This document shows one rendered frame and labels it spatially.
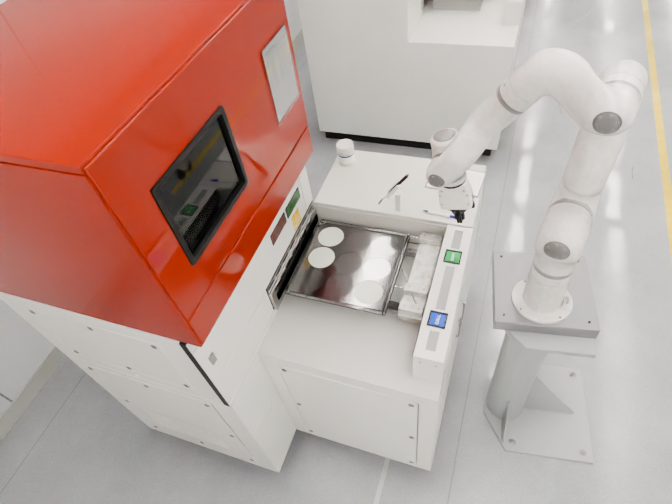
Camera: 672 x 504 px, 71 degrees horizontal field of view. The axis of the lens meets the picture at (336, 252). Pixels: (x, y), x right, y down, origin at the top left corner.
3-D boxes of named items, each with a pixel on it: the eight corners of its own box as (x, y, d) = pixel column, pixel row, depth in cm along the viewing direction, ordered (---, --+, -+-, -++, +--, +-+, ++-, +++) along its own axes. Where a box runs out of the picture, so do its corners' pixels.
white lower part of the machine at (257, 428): (154, 434, 236) (63, 355, 174) (229, 300, 284) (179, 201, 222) (283, 479, 215) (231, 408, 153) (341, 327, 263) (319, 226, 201)
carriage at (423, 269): (397, 319, 163) (397, 315, 161) (421, 241, 184) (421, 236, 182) (421, 325, 160) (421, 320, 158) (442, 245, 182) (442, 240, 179)
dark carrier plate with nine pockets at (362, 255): (288, 291, 171) (288, 290, 171) (321, 223, 191) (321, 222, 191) (381, 311, 161) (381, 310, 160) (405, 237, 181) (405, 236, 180)
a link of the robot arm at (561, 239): (578, 257, 146) (601, 198, 129) (564, 300, 136) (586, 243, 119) (538, 245, 152) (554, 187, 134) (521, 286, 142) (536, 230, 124)
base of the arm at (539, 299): (573, 285, 162) (588, 248, 148) (570, 330, 151) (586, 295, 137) (515, 273, 168) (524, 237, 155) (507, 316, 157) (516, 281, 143)
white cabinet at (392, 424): (299, 436, 227) (257, 354, 165) (359, 278, 283) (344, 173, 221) (433, 479, 208) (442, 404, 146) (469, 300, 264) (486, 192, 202)
